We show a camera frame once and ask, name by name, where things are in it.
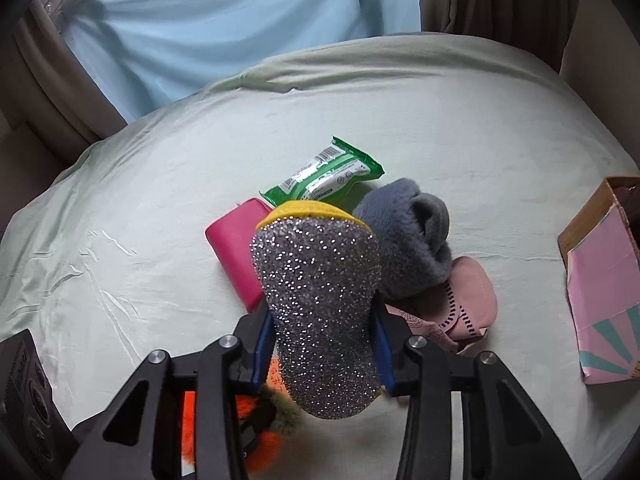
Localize grey fluffy slipper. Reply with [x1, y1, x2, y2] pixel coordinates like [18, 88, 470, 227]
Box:
[352, 177, 453, 305]

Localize orange plush toy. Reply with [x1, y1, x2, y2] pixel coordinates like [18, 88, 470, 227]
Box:
[181, 357, 306, 477]

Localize pink cardboard box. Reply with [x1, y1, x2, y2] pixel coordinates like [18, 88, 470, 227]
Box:
[557, 176, 640, 386]

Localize green snack packet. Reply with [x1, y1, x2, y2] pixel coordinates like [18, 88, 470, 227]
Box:
[259, 136, 385, 208]

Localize pink pouch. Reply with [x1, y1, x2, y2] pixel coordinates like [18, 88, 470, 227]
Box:
[204, 198, 275, 314]

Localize pale green bed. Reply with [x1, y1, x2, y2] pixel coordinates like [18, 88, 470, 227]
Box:
[0, 31, 640, 480]

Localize glittery silver scouring sponge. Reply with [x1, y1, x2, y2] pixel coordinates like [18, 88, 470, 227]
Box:
[249, 200, 381, 419]

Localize beige curtain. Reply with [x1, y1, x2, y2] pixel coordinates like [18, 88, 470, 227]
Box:
[416, 0, 581, 73]

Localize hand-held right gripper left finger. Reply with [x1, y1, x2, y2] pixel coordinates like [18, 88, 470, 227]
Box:
[71, 302, 275, 480]

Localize light blue curtain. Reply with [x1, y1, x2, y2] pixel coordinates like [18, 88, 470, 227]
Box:
[60, 0, 422, 124]

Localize pink patterned cloth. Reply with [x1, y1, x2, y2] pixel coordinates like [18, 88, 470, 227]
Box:
[384, 256, 498, 356]

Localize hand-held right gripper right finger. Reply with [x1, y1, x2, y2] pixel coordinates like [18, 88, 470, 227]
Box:
[370, 302, 583, 480]

